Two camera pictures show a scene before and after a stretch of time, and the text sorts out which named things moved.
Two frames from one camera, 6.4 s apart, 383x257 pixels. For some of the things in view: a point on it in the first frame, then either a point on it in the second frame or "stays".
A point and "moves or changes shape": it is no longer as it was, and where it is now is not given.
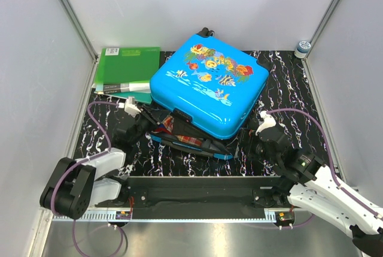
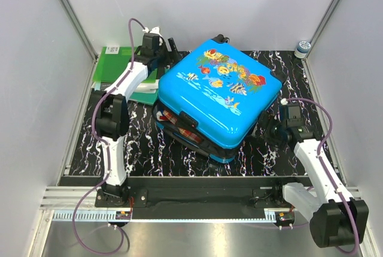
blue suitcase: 219,86 moves or changes shape
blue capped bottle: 302,50 stays
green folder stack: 128,64 stays
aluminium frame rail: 71,13 stays
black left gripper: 149,115 -> 172,57
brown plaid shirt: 168,121 -> 163,115
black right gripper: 248,136 -> 266,120
